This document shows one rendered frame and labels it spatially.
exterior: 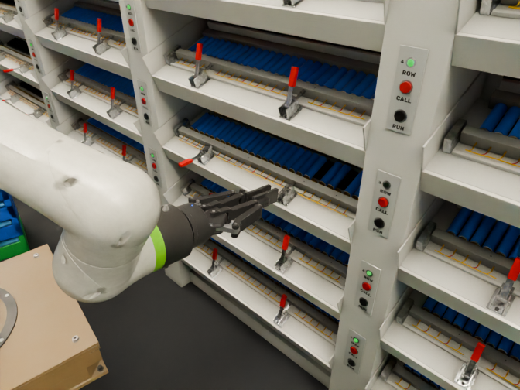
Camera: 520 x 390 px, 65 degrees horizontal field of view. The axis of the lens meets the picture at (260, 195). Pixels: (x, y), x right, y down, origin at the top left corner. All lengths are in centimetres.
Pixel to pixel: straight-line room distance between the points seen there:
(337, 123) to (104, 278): 46
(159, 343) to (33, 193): 90
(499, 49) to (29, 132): 55
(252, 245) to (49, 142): 67
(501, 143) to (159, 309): 110
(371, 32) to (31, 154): 47
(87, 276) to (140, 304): 90
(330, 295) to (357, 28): 56
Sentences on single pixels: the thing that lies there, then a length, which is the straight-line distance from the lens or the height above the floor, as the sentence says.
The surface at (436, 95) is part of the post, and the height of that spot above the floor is 85.
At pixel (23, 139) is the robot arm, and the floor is 85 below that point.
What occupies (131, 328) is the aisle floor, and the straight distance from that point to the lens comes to 139.
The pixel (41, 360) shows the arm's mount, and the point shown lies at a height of 37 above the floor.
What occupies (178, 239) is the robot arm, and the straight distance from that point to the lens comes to 64.
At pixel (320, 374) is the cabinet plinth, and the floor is 3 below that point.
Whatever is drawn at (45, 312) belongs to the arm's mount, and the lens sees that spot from 98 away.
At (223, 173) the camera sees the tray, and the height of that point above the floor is 54.
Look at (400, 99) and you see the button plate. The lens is 64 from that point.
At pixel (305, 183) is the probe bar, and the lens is 88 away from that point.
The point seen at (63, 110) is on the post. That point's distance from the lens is 179.
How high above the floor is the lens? 104
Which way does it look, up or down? 33 degrees down
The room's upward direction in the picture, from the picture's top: straight up
